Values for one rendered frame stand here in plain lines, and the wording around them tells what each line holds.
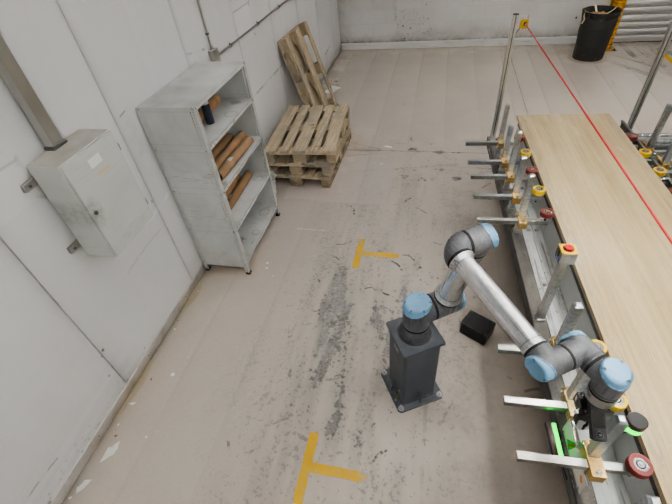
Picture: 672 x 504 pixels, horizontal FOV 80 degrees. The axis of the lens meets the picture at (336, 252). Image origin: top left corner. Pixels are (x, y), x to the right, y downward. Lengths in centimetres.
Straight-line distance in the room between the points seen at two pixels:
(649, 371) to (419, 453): 128
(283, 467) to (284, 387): 52
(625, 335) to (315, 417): 179
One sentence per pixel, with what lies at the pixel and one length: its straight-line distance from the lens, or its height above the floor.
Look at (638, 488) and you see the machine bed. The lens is 216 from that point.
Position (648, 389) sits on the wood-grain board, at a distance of 216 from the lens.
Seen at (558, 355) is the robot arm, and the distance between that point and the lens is 150.
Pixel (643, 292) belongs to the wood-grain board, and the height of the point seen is 90.
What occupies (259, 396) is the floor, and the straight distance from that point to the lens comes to 297.
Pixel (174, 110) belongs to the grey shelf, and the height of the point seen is 153.
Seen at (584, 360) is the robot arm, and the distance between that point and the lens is 155.
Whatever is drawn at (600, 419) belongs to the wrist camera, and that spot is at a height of 117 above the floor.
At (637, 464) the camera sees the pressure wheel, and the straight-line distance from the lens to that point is 197.
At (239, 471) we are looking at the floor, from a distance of 280.
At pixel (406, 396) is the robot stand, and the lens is 274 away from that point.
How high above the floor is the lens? 254
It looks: 43 degrees down
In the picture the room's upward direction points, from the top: 7 degrees counter-clockwise
